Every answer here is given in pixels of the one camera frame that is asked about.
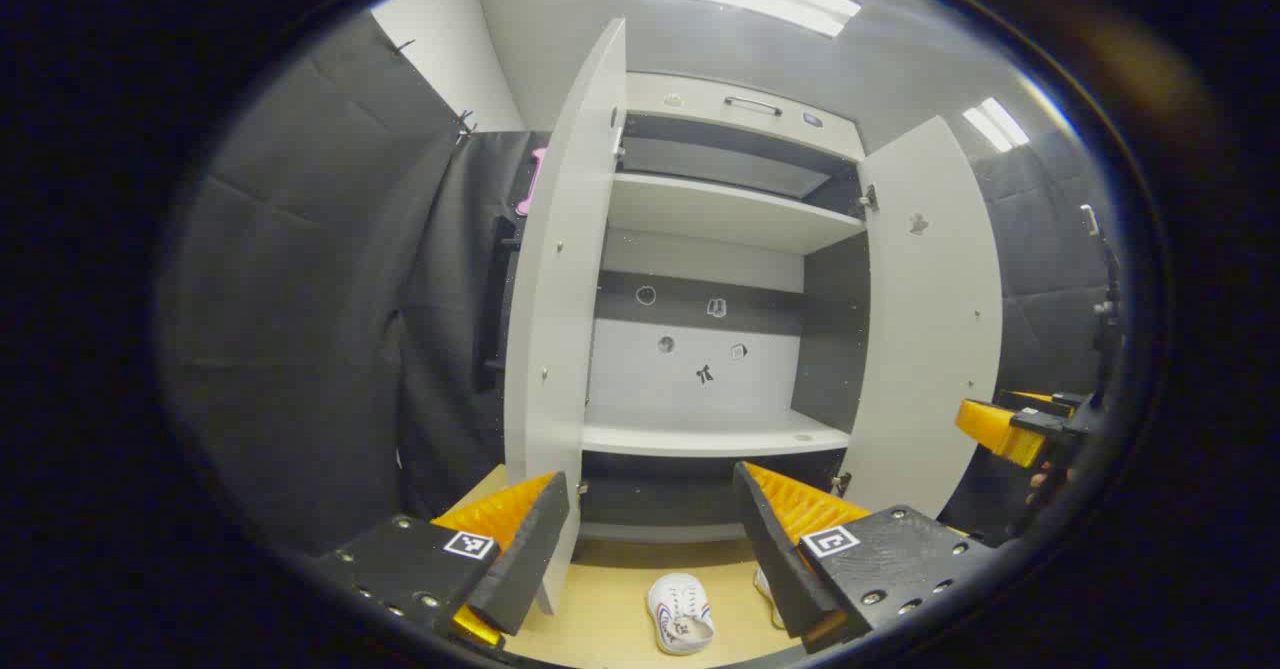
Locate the white and grey shoe cabinet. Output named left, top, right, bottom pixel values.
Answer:
left=578, top=71, right=871, bottom=546

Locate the small ceiling light panel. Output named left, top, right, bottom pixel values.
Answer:
left=962, top=97, right=1031, bottom=153

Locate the white cabinet shelf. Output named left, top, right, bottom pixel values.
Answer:
left=582, top=407, right=851, bottom=458
left=608, top=171, right=867, bottom=255

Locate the white canvas shoe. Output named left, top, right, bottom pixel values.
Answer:
left=753, top=566, right=787, bottom=630
left=647, top=573, right=716, bottom=656

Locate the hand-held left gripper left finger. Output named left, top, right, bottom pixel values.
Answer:
left=310, top=471, right=571, bottom=650

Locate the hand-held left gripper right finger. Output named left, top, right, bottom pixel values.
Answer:
left=733, top=461, right=1001, bottom=655

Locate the white cabinet drawer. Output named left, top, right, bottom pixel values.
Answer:
left=625, top=71, right=866, bottom=162

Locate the white shoe cabinet door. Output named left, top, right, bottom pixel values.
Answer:
left=503, top=17, right=628, bottom=615
left=838, top=115, right=1004, bottom=520

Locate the black door handle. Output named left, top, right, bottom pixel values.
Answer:
left=485, top=213, right=523, bottom=375

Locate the black backdrop cloth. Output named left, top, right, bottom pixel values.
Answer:
left=940, top=119, right=1123, bottom=542
left=158, top=9, right=553, bottom=555

